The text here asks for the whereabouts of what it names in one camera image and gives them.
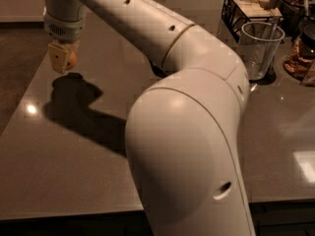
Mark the grey ribbed gripper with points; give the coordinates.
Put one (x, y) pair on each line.
(64, 29)

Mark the orange fruit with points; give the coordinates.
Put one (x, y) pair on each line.
(72, 61)

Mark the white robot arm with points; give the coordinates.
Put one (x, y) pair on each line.
(181, 133)

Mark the clear plastic cup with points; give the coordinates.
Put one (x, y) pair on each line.
(257, 47)

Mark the glass snack jar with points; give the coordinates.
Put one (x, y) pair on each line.
(300, 63)

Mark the black wire basket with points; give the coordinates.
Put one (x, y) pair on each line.
(236, 13)

